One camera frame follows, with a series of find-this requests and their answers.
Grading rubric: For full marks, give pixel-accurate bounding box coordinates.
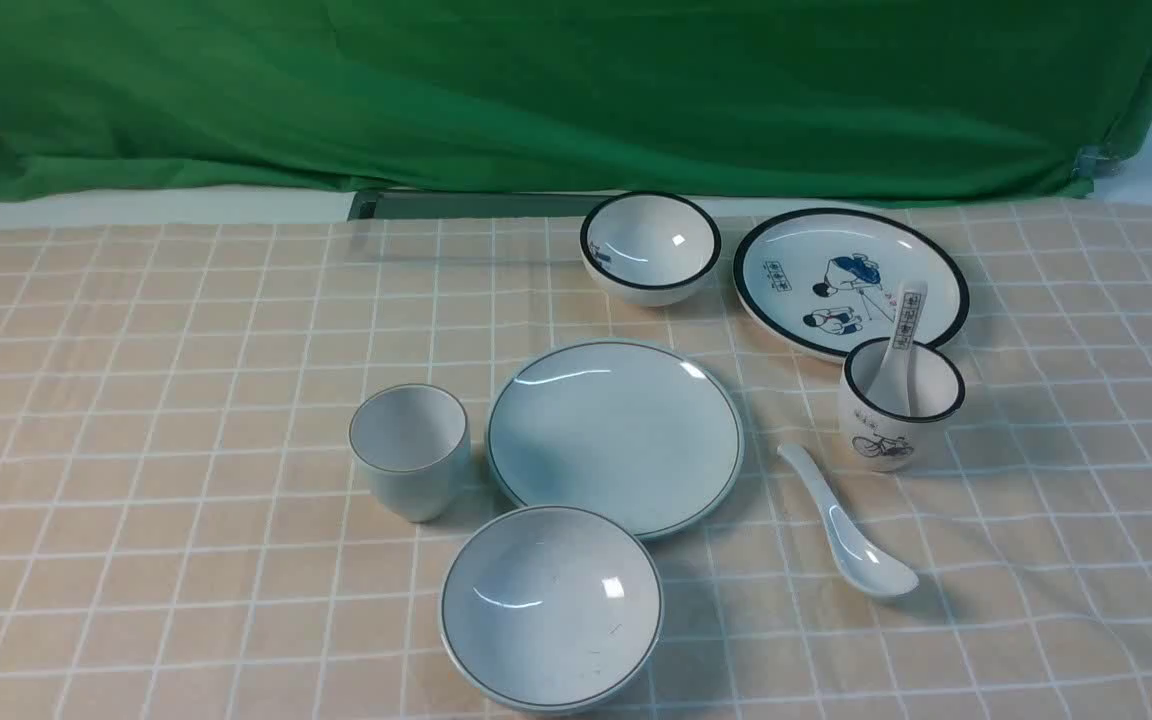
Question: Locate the illustrated plate black rim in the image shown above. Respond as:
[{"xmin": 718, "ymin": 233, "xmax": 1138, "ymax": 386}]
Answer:
[{"xmin": 732, "ymin": 209, "xmax": 970, "ymax": 363}]

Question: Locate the pale blue bowl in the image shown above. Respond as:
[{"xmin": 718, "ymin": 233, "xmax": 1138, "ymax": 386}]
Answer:
[{"xmin": 438, "ymin": 505, "xmax": 666, "ymax": 717}]

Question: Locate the white spoon with characters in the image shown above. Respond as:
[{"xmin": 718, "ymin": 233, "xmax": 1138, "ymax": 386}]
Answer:
[{"xmin": 867, "ymin": 279, "xmax": 929, "ymax": 416}]

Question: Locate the dark metal rail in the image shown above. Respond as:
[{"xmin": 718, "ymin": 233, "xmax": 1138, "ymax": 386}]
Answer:
[{"xmin": 347, "ymin": 190, "xmax": 611, "ymax": 222}]

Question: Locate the white cup bicycle print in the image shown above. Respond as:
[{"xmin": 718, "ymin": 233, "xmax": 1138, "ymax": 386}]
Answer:
[{"xmin": 838, "ymin": 338, "xmax": 967, "ymax": 471}]

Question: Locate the plain pale blue spoon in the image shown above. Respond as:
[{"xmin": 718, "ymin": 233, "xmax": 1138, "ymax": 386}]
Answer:
[{"xmin": 776, "ymin": 444, "xmax": 919, "ymax": 600}]

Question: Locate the green backdrop cloth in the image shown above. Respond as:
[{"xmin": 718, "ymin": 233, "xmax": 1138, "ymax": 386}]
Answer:
[{"xmin": 0, "ymin": 1, "xmax": 1152, "ymax": 204}]

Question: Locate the white bowl black rim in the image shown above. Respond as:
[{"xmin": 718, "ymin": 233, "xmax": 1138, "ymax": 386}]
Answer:
[{"xmin": 579, "ymin": 192, "xmax": 722, "ymax": 306}]

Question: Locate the metal clamp on backdrop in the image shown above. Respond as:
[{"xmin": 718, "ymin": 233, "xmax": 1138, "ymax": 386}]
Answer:
[{"xmin": 1071, "ymin": 145, "xmax": 1123, "ymax": 181}]

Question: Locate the pale blue cup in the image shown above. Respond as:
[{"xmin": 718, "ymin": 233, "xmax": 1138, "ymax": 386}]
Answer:
[{"xmin": 348, "ymin": 382, "xmax": 471, "ymax": 523}]

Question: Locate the pale blue flat plate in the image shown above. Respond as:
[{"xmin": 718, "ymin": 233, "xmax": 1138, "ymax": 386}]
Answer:
[{"xmin": 484, "ymin": 340, "xmax": 746, "ymax": 541}]

